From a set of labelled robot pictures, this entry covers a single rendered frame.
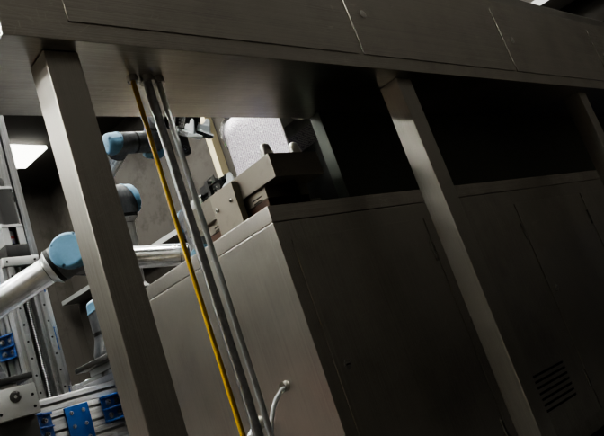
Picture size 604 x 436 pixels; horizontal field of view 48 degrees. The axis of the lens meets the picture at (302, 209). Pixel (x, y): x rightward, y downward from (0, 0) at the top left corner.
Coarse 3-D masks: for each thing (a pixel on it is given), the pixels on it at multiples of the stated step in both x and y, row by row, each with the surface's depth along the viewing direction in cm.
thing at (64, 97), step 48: (48, 96) 106; (384, 96) 172; (576, 96) 242; (96, 144) 106; (432, 144) 167; (96, 192) 102; (432, 192) 164; (96, 240) 99; (96, 288) 100; (144, 288) 101; (480, 288) 156; (144, 336) 98; (480, 336) 158; (144, 384) 95; (528, 384) 153; (144, 432) 94; (528, 432) 151
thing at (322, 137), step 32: (320, 128) 173; (352, 128) 180; (384, 128) 189; (448, 128) 210; (480, 128) 223; (512, 128) 238; (544, 128) 255; (576, 128) 274; (352, 160) 174; (384, 160) 183; (448, 160) 203; (480, 160) 215; (512, 160) 229; (544, 160) 244; (576, 160) 261; (352, 192) 169; (384, 192) 177
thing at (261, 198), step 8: (304, 184) 169; (256, 192) 162; (264, 192) 160; (272, 192) 161; (280, 192) 162; (288, 192) 164; (304, 192) 167; (248, 200) 164; (256, 200) 162; (264, 200) 160; (272, 200) 160; (280, 200) 162; (288, 200) 163; (304, 200) 167; (248, 208) 164; (256, 208) 163; (248, 216) 165; (216, 224) 175; (216, 232) 175
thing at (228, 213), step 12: (216, 192) 168; (228, 192) 165; (240, 192) 164; (216, 204) 169; (228, 204) 165; (240, 204) 163; (216, 216) 169; (228, 216) 166; (240, 216) 162; (228, 228) 166
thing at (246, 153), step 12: (276, 120) 182; (252, 132) 190; (264, 132) 186; (276, 132) 183; (240, 144) 194; (252, 144) 190; (276, 144) 183; (288, 144) 180; (240, 156) 195; (252, 156) 191; (240, 168) 195
